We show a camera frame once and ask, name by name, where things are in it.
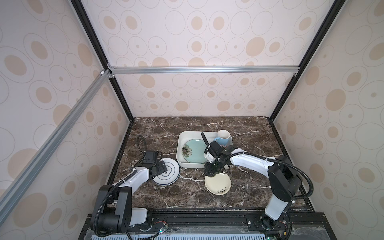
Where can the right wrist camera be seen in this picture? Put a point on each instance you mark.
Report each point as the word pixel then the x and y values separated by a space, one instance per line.
pixel 213 150

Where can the cream yellow small plate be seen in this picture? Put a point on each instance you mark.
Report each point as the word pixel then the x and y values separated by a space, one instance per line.
pixel 219 185

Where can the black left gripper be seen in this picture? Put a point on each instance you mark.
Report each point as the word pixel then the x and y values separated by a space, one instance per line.
pixel 161 167

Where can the aluminium rail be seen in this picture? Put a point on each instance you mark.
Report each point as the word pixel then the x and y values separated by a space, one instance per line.
pixel 37 163
pixel 200 70

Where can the green flower plate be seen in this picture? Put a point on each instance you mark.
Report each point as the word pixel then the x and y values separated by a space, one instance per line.
pixel 193 151

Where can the blue mug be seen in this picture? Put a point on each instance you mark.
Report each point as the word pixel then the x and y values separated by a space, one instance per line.
pixel 223 138

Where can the white plastic bin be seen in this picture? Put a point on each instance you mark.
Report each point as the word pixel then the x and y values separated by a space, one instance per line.
pixel 185 137

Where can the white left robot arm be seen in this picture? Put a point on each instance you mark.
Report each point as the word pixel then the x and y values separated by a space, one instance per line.
pixel 113 211

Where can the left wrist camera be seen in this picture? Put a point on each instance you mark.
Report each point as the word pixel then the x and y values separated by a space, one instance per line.
pixel 150 157

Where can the black corner frame post right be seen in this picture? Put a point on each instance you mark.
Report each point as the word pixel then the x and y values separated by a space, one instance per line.
pixel 313 47

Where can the aluminium rail left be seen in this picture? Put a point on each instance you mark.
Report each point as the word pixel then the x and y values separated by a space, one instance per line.
pixel 37 163

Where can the white ringed plate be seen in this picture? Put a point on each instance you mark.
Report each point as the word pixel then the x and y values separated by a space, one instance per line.
pixel 171 171

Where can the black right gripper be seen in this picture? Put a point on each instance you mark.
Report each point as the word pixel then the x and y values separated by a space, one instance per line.
pixel 208 171

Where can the black corner frame post left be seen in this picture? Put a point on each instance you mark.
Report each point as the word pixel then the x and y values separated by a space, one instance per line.
pixel 87 25

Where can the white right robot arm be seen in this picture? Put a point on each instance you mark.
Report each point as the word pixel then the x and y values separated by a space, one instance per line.
pixel 288 183

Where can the black corner frame post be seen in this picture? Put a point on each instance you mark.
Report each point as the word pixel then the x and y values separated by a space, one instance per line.
pixel 87 25
pixel 313 47

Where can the aluminium rail back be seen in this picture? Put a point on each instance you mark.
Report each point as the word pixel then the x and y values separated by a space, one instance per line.
pixel 200 70

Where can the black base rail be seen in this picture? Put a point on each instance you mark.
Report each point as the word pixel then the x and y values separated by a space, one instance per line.
pixel 234 224

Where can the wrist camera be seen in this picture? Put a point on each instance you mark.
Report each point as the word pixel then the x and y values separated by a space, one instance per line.
pixel 213 150
pixel 150 157

